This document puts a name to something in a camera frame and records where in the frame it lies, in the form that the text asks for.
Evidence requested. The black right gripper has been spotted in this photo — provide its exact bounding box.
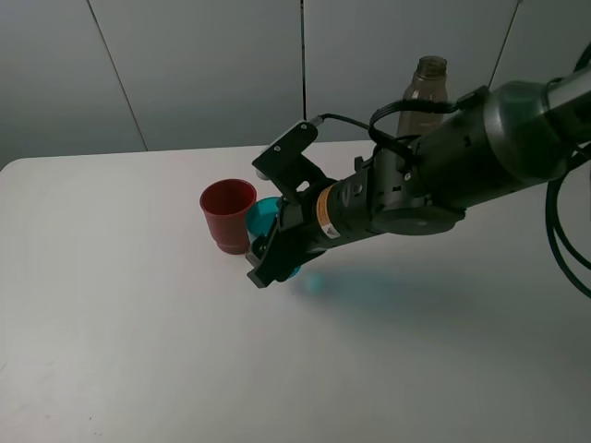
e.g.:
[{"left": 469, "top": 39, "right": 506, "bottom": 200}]
[{"left": 247, "top": 177, "right": 369, "bottom": 288}]

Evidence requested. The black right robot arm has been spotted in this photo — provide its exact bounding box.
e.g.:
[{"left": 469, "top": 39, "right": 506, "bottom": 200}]
[{"left": 247, "top": 52, "right": 590, "bottom": 293}]

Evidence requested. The black camera cable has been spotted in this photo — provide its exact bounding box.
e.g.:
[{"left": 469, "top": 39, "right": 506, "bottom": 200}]
[{"left": 307, "top": 99, "right": 463, "bottom": 153}]

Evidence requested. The red plastic cup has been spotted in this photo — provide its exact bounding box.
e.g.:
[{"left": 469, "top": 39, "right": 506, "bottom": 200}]
[{"left": 199, "top": 179, "right": 257, "bottom": 255}]

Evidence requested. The smoky transparent plastic bottle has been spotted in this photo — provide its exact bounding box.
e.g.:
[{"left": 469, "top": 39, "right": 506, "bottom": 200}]
[{"left": 396, "top": 55, "right": 448, "bottom": 137}]

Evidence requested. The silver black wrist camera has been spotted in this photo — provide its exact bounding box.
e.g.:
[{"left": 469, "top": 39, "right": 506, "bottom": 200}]
[{"left": 252, "top": 121, "right": 332, "bottom": 206}]

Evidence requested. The teal transparent plastic cup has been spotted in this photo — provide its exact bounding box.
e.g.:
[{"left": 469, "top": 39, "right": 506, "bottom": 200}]
[{"left": 246, "top": 197, "right": 301, "bottom": 281}]

